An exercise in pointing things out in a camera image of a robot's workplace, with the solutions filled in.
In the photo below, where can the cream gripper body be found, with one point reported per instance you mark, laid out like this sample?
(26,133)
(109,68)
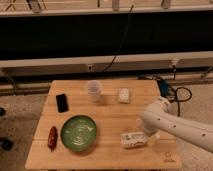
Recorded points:
(152,140)

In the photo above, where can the white labelled plastic bottle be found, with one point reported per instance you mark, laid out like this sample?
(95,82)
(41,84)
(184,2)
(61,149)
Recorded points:
(133,139)

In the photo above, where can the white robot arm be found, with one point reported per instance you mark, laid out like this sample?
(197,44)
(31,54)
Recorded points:
(156,116)

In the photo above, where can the white sponge block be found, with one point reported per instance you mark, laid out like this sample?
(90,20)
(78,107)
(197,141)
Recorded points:
(124,95)

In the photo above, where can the blue power adapter box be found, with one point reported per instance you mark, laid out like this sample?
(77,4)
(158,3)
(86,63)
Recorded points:
(164,88)

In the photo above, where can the green bowl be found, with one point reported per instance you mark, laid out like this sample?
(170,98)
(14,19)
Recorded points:
(78,133)

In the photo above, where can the translucent plastic cup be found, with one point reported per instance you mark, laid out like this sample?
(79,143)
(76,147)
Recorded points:
(94,89)

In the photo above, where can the black smartphone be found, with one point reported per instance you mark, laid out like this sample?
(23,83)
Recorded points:
(62,104)

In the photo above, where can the red chili pepper toy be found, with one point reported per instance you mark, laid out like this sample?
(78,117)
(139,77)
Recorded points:
(52,138)

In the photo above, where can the white wall socket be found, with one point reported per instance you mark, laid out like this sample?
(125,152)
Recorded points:
(90,67)

